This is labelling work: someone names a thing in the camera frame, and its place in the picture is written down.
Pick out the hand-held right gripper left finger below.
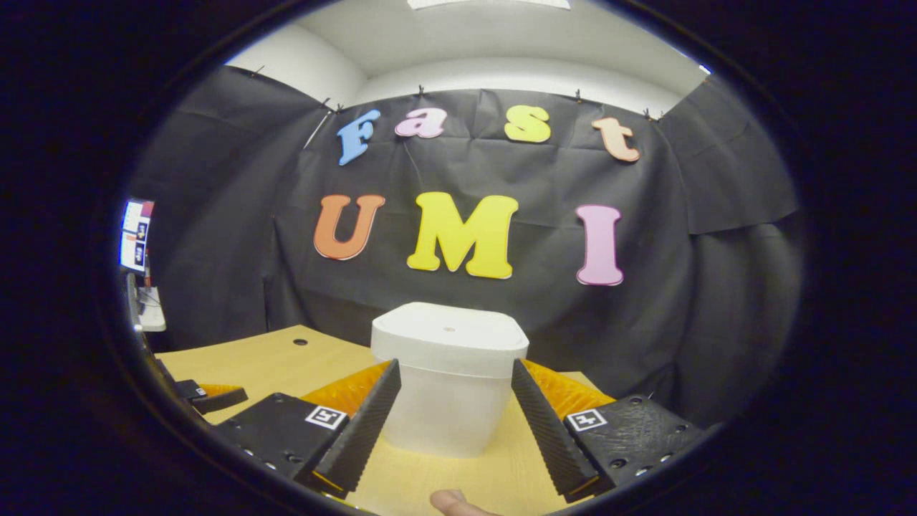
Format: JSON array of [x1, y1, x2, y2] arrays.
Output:
[[213, 359, 403, 499]]

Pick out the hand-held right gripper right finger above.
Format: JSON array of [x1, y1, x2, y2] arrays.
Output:
[[511, 358, 710, 502]]

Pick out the white desktop garbage bin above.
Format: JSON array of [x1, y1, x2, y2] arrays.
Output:
[[370, 302, 530, 459]]

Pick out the wooden desktop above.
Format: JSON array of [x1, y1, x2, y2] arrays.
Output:
[[154, 325, 617, 516]]

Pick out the black backdrop cloth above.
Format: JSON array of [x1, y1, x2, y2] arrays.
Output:
[[125, 66, 803, 431]]

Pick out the computer monitor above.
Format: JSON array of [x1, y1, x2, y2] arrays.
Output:
[[120, 199, 155, 274]]

